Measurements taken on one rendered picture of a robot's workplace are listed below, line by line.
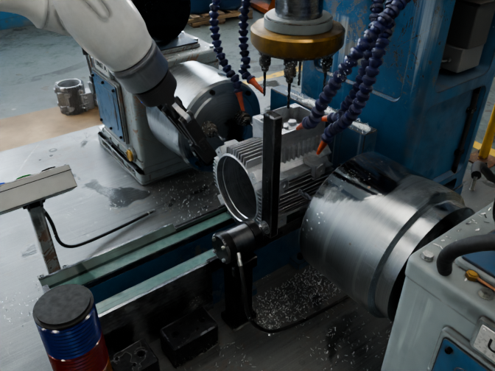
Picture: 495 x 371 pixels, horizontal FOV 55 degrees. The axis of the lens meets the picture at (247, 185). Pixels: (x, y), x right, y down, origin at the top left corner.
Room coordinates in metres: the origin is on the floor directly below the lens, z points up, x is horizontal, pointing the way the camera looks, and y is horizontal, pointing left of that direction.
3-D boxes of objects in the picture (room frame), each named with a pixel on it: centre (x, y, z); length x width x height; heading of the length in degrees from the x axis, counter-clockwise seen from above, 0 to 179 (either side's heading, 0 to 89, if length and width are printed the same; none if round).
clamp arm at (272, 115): (0.71, -0.04, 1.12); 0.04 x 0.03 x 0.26; 127
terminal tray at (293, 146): (0.92, -0.09, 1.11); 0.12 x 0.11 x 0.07; 126
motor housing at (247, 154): (0.89, -0.06, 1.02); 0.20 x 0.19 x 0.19; 126
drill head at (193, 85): (1.18, 0.15, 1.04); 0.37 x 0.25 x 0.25; 37
